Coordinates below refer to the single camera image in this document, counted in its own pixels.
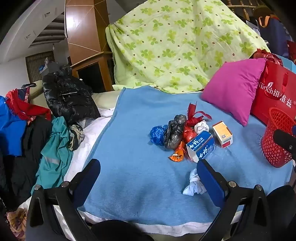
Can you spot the blue garment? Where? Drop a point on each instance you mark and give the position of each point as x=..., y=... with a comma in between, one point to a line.
x=11, y=129

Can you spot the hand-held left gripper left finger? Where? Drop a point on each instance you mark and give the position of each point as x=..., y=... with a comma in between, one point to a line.
x=87, y=178

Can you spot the floral cloth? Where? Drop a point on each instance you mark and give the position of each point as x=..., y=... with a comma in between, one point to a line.
x=17, y=220

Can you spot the blue and white carton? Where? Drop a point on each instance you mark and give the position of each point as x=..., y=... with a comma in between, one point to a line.
x=201, y=146

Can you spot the orange and white small box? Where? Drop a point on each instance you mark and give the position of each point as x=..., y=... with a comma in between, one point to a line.
x=222, y=133

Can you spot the grey plastic bag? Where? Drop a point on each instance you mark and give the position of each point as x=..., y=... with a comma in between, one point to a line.
x=173, y=132

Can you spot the black garment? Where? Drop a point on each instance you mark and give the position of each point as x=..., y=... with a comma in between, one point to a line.
x=30, y=157

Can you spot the magenta pillow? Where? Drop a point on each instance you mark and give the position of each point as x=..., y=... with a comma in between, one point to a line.
x=231, y=90

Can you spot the teal garment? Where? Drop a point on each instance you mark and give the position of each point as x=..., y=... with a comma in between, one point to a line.
x=55, y=150

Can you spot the blue plastic bag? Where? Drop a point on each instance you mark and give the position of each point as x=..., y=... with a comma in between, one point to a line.
x=157, y=135

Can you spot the crumpled red plastic bag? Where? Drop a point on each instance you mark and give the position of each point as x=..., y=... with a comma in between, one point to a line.
x=266, y=55

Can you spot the orange packet with red ribbon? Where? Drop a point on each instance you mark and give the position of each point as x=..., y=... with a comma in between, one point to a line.
x=179, y=153

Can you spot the white knotted cloth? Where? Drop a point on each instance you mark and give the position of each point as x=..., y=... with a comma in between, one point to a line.
x=194, y=183

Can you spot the wooden stair railing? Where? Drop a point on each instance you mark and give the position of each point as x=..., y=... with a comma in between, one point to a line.
x=240, y=5

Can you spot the red plastic mesh basket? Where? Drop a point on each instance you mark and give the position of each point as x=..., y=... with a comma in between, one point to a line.
x=275, y=143

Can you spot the small red plastic bag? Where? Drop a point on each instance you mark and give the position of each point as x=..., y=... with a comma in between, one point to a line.
x=188, y=135

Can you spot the white bed sheet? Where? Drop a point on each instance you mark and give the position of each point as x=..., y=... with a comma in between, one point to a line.
x=92, y=129

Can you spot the green clover print quilt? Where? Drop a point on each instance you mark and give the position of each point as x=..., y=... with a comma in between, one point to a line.
x=173, y=46

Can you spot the white tissue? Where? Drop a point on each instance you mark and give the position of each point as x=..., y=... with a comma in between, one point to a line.
x=201, y=127

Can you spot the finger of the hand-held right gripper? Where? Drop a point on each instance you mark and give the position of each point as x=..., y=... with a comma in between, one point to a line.
x=284, y=141

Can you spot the wooden cabinet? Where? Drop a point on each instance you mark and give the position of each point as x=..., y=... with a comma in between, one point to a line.
x=101, y=58

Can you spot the beige sofa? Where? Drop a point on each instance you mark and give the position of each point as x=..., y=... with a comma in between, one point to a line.
x=104, y=98

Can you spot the black puffer jacket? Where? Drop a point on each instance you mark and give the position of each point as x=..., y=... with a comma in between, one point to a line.
x=67, y=102

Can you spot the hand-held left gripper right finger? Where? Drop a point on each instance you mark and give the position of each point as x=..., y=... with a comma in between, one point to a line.
x=209, y=180

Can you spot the red tote bag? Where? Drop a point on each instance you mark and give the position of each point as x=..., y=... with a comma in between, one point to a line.
x=275, y=97

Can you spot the grey patterned cloth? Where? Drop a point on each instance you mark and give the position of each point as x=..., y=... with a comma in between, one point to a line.
x=76, y=136

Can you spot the light blue blanket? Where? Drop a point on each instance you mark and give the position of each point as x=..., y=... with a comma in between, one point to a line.
x=138, y=162

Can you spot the wooden column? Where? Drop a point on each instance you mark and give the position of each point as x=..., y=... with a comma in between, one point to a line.
x=85, y=30

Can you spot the grey refrigerator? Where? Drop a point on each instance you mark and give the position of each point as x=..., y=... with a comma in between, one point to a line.
x=47, y=68

